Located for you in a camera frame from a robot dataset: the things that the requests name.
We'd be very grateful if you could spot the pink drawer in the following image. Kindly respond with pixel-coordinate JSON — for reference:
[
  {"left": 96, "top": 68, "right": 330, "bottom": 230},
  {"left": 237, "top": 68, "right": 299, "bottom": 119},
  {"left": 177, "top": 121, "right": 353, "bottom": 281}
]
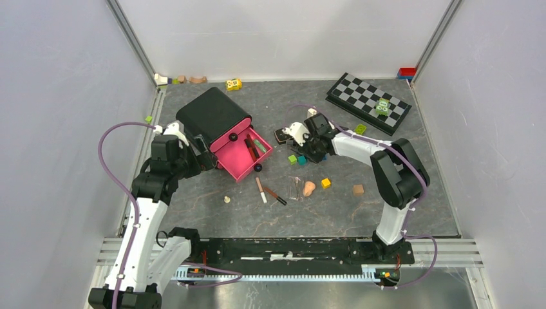
[
  {"left": 209, "top": 117, "right": 252, "bottom": 153},
  {"left": 214, "top": 127, "right": 273, "bottom": 183}
]

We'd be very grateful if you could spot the black makeup organizer box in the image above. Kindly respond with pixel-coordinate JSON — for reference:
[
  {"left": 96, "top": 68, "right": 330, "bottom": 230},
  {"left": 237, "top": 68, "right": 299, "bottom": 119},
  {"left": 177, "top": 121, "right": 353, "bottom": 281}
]
[{"left": 176, "top": 87, "right": 252, "bottom": 147}]

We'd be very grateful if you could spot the clear plastic bag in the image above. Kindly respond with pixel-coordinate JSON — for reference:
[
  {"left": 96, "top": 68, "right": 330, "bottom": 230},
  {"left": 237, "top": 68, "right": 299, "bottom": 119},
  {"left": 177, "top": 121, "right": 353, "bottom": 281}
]
[{"left": 288, "top": 176, "right": 304, "bottom": 201}]

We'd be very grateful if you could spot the red lip pencil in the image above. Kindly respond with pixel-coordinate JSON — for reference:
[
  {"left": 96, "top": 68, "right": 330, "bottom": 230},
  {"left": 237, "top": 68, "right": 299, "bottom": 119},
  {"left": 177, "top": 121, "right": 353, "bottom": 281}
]
[{"left": 247, "top": 134, "right": 260, "bottom": 161}]

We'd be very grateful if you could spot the dark brown lipstick pen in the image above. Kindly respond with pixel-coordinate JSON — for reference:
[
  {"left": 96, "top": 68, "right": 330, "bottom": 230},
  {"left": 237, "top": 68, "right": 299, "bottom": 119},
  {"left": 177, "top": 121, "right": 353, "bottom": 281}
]
[{"left": 244, "top": 138, "right": 257, "bottom": 162}]

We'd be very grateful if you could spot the pink top drawer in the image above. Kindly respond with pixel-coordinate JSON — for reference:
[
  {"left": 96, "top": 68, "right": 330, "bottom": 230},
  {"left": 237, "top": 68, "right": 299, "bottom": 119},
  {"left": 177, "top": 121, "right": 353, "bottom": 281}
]
[{"left": 209, "top": 117, "right": 252, "bottom": 153}]

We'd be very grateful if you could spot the green tube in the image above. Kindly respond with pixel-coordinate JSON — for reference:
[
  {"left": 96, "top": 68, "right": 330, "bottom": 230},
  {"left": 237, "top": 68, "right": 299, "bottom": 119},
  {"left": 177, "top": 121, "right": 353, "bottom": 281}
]
[{"left": 253, "top": 139, "right": 267, "bottom": 153}]

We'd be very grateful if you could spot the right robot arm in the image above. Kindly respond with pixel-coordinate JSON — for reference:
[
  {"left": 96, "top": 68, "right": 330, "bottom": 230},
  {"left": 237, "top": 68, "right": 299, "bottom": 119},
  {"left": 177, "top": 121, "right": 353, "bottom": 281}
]
[{"left": 282, "top": 113, "right": 430, "bottom": 263}]

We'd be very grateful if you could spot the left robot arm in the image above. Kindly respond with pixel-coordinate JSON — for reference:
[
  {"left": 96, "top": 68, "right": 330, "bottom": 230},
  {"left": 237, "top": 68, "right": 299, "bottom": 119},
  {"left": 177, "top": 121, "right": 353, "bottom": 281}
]
[{"left": 88, "top": 133, "right": 203, "bottom": 308}]

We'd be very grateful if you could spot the beige makeup sponge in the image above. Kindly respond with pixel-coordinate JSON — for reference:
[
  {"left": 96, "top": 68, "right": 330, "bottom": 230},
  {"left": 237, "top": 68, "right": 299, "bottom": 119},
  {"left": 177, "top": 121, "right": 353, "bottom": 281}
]
[{"left": 303, "top": 181, "right": 316, "bottom": 197}]

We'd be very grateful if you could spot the small teal cube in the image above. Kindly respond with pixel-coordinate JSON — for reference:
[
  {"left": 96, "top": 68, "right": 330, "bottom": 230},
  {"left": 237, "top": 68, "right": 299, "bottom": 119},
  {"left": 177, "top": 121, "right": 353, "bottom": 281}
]
[{"left": 297, "top": 156, "right": 307, "bottom": 165}]

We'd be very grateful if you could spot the small green cube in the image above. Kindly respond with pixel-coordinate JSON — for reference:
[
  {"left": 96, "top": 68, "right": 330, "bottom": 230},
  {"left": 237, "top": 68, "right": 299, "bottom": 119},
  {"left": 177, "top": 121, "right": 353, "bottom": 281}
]
[{"left": 288, "top": 155, "right": 297, "bottom": 165}]

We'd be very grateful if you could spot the black compact case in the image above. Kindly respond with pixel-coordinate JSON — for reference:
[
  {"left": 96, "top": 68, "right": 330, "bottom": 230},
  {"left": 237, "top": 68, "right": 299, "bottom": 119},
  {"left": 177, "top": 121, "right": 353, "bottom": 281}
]
[{"left": 274, "top": 129, "right": 292, "bottom": 145}]

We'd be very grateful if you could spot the yellow cube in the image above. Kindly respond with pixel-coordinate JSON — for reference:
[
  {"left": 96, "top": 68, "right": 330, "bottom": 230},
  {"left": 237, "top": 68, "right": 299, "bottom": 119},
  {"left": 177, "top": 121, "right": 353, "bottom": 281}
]
[{"left": 321, "top": 178, "right": 332, "bottom": 189}]

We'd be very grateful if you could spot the green lego brick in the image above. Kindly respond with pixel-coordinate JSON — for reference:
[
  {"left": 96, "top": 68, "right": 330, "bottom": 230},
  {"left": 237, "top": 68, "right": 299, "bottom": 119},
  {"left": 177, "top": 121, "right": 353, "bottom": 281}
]
[{"left": 354, "top": 124, "right": 367, "bottom": 135}]

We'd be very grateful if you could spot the brown wooden cube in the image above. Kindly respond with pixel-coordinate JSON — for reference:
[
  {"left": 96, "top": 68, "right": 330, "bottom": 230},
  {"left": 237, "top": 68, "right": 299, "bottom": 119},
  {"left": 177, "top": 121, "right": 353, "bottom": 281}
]
[{"left": 352, "top": 184, "right": 365, "bottom": 196}]

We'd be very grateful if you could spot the chessboard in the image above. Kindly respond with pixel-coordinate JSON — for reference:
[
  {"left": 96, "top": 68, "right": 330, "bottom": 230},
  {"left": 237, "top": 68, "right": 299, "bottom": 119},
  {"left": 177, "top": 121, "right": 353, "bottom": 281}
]
[{"left": 326, "top": 73, "right": 412, "bottom": 136}]

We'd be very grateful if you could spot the white concealer pen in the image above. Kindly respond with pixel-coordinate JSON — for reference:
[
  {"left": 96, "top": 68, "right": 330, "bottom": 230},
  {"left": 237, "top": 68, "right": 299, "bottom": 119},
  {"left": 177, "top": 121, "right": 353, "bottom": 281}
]
[{"left": 255, "top": 177, "right": 268, "bottom": 204}]

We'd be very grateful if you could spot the green toy monster block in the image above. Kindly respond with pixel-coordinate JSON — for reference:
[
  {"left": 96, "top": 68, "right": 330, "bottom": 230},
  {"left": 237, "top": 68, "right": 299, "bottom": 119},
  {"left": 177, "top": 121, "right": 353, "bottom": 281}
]
[{"left": 375, "top": 98, "right": 390, "bottom": 116}]

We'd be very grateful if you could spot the wooden arch block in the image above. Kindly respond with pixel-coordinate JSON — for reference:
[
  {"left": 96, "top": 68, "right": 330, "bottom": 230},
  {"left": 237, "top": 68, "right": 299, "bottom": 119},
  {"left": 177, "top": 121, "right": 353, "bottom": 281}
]
[{"left": 188, "top": 77, "right": 208, "bottom": 84}]

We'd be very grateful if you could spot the small wooden block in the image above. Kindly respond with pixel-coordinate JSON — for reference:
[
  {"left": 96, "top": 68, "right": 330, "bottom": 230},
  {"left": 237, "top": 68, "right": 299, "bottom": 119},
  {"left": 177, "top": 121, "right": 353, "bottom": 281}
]
[{"left": 177, "top": 75, "right": 187, "bottom": 84}]

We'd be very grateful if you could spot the yellow toy block face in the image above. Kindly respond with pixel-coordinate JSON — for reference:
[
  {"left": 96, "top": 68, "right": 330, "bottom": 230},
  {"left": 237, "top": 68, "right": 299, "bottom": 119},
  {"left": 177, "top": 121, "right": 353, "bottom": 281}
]
[{"left": 225, "top": 79, "right": 242, "bottom": 91}]

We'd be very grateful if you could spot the white corner block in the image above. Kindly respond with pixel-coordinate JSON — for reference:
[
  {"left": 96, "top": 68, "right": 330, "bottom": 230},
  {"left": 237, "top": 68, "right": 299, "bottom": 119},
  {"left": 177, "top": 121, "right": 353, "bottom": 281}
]
[{"left": 154, "top": 73, "right": 169, "bottom": 86}]

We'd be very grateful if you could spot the red blue bricks stack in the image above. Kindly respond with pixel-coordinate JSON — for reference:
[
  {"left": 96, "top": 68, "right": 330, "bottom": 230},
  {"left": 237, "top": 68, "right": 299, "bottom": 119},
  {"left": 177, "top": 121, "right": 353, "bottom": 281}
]
[{"left": 397, "top": 67, "right": 417, "bottom": 80}]

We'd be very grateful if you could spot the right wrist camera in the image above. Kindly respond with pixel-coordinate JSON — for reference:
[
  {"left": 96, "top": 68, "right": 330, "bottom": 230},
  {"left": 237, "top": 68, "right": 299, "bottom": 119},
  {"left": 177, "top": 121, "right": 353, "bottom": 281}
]
[{"left": 282, "top": 122, "right": 310, "bottom": 146}]

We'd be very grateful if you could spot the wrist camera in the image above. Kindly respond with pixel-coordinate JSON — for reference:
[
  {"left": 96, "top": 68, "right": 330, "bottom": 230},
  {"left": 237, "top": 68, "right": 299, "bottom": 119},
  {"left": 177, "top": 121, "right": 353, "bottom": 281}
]
[
  {"left": 282, "top": 122, "right": 310, "bottom": 146},
  {"left": 153, "top": 120, "right": 189, "bottom": 146}
]

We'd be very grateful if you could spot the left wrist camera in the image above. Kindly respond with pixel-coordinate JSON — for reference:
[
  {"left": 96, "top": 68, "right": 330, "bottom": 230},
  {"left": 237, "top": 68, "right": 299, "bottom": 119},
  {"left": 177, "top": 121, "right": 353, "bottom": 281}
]
[{"left": 153, "top": 120, "right": 189, "bottom": 146}]

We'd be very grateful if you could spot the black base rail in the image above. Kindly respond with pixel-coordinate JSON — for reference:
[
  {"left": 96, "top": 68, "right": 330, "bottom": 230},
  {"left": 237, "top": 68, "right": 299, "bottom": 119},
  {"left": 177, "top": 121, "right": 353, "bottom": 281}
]
[{"left": 188, "top": 238, "right": 415, "bottom": 276}]

